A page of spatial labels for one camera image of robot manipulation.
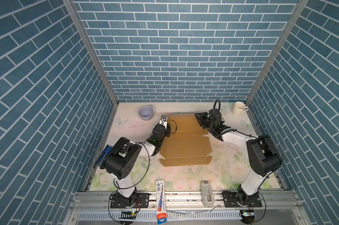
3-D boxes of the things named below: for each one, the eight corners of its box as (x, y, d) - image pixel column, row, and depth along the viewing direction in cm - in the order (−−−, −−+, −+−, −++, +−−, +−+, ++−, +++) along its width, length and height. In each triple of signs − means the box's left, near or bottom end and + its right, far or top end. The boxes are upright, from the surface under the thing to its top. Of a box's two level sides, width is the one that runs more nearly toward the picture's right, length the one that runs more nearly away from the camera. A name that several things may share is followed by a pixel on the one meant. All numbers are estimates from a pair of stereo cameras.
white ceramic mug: (232, 115, 112) (236, 109, 106) (230, 108, 118) (233, 101, 112) (244, 115, 112) (248, 109, 106) (241, 108, 118) (245, 101, 112)
